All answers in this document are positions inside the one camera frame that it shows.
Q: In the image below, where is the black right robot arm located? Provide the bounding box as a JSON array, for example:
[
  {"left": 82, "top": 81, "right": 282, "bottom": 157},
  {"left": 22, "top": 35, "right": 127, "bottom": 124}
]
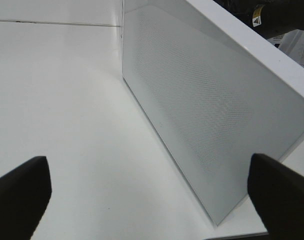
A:
[{"left": 216, "top": 0, "right": 304, "bottom": 40}]

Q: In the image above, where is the white microwave door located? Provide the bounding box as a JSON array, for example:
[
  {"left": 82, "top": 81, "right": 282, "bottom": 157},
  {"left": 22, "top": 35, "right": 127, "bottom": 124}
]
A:
[{"left": 122, "top": 0, "right": 304, "bottom": 225}]

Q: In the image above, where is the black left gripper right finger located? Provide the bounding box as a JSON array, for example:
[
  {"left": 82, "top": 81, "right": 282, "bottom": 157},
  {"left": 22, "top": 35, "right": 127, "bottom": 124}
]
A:
[{"left": 247, "top": 153, "right": 304, "bottom": 240}]

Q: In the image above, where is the white microwave oven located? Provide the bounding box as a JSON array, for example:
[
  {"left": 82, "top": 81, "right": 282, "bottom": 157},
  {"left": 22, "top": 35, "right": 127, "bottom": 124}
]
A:
[{"left": 268, "top": 29, "right": 304, "bottom": 68}]

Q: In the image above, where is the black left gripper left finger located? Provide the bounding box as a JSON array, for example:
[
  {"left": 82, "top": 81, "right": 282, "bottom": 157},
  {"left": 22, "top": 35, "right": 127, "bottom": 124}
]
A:
[{"left": 0, "top": 156, "right": 52, "bottom": 240}]

